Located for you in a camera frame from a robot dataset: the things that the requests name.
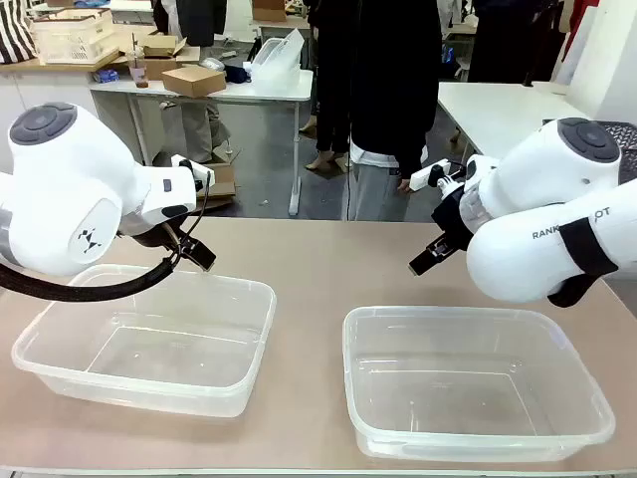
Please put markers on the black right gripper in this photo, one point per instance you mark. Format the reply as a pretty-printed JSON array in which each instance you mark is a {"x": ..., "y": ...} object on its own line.
[{"x": 455, "y": 219}]

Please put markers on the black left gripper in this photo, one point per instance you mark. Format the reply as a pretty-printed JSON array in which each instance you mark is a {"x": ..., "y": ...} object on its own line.
[{"x": 149, "y": 236}]

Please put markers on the clear plastic bin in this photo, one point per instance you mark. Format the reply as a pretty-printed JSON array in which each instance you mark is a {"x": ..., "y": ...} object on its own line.
[
  {"x": 149, "y": 348},
  {"x": 473, "y": 388}
]

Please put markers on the person's left forearm black sleeve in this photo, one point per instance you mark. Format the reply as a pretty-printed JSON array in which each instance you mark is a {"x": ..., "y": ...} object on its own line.
[{"x": 420, "y": 144}]

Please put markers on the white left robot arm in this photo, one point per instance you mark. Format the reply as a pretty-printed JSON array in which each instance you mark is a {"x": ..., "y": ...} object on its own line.
[{"x": 64, "y": 174}]

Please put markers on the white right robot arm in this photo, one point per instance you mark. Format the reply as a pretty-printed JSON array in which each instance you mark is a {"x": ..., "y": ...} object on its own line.
[{"x": 537, "y": 174}]

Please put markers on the person's left hand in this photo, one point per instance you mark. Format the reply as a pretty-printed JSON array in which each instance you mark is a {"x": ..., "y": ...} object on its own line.
[{"x": 405, "y": 184}]

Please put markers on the cardboard box on floor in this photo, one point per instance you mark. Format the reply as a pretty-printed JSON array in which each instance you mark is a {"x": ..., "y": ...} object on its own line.
[{"x": 221, "y": 181}]

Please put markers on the person's grey trousers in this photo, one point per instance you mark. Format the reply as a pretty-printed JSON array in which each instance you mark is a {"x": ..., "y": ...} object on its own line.
[{"x": 378, "y": 194}]

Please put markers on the person's white shirt hem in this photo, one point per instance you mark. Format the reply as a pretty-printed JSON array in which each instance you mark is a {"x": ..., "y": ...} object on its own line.
[{"x": 370, "y": 157}]

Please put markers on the bystander in beige trousers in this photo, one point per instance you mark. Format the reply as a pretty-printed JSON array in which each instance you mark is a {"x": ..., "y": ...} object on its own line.
[{"x": 196, "y": 129}]

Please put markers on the bystander in black coat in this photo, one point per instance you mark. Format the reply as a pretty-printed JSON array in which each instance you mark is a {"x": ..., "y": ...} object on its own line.
[{"x": 326, "y": 160}]

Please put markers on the white side table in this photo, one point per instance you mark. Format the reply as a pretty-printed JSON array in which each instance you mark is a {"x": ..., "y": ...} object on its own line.
[{"x": 497, "y": 114}]

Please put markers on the closed brown cardboard box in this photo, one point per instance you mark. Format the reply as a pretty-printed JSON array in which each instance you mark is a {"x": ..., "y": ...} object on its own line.
[{"x": 194, "y": 82}]

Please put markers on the white folding table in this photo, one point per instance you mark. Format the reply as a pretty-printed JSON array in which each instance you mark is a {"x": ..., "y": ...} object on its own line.
[{"x": 259, "y": 92}]

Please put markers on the dark blue cloth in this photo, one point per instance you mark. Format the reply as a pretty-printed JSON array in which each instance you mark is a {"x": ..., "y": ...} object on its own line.
[{"x": 236, "y": 74}]

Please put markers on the person in black clothes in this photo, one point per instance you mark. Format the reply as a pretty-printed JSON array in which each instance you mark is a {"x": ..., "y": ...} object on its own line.
[{"x": 388, "y": 74}]

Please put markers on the plastic cup with straw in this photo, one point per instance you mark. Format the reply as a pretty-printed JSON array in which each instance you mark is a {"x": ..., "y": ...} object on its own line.
[{"x": 139, "y": 70}]

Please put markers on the blue packet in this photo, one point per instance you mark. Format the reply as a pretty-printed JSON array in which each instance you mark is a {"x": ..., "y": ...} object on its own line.
[{"x": 107, "y": 76}]

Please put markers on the open brown cardboard box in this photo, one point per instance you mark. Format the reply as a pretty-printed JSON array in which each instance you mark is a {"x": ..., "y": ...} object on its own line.
[{"x": 164, "y": 50}]

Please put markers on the clear lidded storage box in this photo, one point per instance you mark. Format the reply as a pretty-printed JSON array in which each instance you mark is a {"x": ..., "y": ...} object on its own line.
[{"x": 276, "y": 57}]

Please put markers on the white cabinet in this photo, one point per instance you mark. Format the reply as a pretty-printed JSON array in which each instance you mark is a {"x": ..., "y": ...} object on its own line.
[{"x": 50, "y": 92}]

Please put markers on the bystander in dark clothes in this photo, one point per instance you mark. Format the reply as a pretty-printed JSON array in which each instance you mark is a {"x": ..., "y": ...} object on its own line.
[{"x": 512, "y": 40}]

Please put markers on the white plastic crate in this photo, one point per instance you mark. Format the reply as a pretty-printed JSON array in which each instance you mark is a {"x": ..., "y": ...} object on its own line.
[{"x": 74, "y": 37}]

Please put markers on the small distant cardboard box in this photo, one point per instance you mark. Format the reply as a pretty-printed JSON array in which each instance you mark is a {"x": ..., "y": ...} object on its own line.
[{"x": 269, "y": 10}]

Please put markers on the white leaning board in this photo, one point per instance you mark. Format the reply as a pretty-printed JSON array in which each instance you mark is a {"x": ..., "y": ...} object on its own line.
[{"x": 577, "y": 45}]

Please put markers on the black white striped bag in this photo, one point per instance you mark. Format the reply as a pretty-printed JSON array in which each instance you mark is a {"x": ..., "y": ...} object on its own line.
[{"x": 15, "y": 30}]

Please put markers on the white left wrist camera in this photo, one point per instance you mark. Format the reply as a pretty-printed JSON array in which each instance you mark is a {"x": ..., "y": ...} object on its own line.
[{"x": 196, "y": 171}]

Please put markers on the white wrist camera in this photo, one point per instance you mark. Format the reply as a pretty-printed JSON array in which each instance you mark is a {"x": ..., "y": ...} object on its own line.
[
  {"x": 428, "y": 174},
  {"x": 196, "y": 171}
]

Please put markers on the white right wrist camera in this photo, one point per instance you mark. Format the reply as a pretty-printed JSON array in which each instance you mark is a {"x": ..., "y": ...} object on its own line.
[{"x": 428, "y": 174}]

